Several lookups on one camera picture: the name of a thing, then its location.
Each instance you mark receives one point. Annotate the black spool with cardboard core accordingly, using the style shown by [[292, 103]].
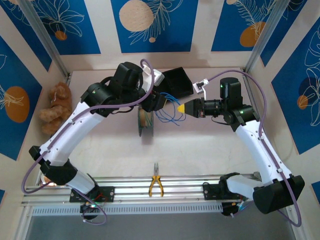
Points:
[[139, 125]]

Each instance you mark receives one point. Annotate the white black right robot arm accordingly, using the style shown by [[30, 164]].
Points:
[[255, 142]]

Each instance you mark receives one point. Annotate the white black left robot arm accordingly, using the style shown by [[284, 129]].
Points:
[[72, 130]]

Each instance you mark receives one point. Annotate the black plastic bin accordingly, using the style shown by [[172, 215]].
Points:
[[178, 82]]

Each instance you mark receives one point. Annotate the brown teddy bear plush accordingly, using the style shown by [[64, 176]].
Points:
[[56, 105]]

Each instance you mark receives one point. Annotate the black base electronics box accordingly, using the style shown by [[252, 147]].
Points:
[[87, 208], [228, 208]]

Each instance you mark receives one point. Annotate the copper coloured roll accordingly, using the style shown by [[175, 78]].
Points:
[[48, 181]]

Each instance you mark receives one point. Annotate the aluminium table edge rail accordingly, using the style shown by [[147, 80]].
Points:
[[250, 85]]

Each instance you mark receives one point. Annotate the aluminium corner post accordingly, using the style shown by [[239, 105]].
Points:
[[267, 35], [42, 32]]

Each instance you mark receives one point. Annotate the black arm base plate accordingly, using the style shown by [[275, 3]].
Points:
[[107, 193], [211, 192]]

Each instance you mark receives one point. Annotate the aluminium rail frame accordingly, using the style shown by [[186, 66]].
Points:
[[130, 187]]

